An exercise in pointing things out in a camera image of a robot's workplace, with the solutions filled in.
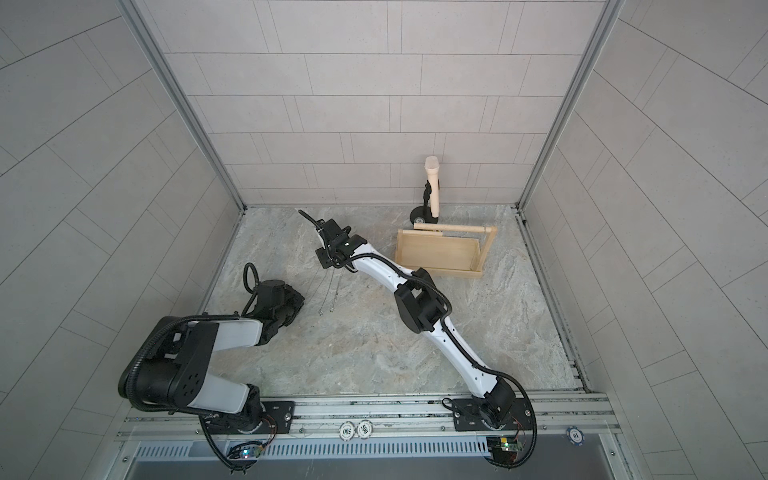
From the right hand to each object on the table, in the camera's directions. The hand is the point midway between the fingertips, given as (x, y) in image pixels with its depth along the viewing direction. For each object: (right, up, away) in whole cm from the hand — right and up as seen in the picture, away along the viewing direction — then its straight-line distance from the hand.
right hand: (327, 253), depth 101 cm
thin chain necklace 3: (0, -8, -4) cm, 9 cm away
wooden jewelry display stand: (+40, +1, 0) cm, 40 cm away
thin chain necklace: (+1, -17, -12) cm, 21 cm away
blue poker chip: (+66, -40, -32) cm, 83 cm away
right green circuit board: (+49, -42, -33) cm, 72 cm away
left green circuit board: (-10, -41, -35) cm, 55 cm away
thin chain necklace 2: (+5, -9, -5) cm, 12 cm away
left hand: (-4, -11, -6) cm, 13 cm away
